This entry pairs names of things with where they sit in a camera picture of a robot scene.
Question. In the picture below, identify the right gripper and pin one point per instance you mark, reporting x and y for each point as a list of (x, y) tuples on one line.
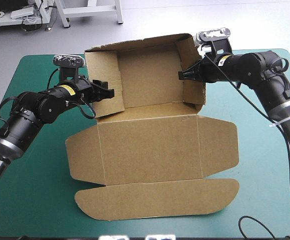
[(209, 71)]

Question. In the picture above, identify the white low cart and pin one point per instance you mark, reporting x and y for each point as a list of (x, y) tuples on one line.
[(0, 21)]

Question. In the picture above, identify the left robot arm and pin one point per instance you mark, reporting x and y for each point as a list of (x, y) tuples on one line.
[(22, 120)]

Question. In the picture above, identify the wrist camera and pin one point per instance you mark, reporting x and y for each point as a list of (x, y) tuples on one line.
[(213, 34), (68, 60)]

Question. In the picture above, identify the brown cardboard box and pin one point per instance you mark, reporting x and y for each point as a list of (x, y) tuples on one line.
[(149, 150)]

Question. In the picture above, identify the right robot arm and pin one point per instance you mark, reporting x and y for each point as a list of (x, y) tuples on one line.
[(267, 80)]

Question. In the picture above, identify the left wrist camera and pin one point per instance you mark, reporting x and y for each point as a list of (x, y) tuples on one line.
[(68, 60)]

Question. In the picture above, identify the white metal rack frame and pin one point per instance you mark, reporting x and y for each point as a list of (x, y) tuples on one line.
[(92, 11)]

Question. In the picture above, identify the white power strip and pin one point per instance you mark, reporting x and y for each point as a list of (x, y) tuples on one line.
[(22, 12)]

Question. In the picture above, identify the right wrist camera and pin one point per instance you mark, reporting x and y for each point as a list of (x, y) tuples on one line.
[(213, 34)]

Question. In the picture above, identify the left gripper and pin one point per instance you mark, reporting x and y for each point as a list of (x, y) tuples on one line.
[(87, 88)]

